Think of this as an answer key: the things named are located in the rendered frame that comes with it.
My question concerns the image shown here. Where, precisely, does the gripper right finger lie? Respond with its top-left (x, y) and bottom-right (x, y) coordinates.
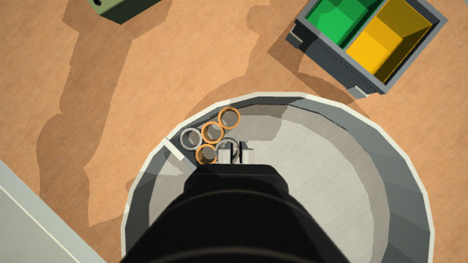
top-left (239, 141), bottom-right (254, 164)

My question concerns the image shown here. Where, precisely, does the bronze bushing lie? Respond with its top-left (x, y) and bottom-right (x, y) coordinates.
top-left (218, 107), bottom-right (241, 129)
top-left (196, 143), bottom-right (217, 164)
top-left (201, 121), bottom-right (225, 144)

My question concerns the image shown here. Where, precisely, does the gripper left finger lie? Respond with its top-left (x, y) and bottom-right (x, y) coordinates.
top-left (218, 142), bottom-right (233, 164)

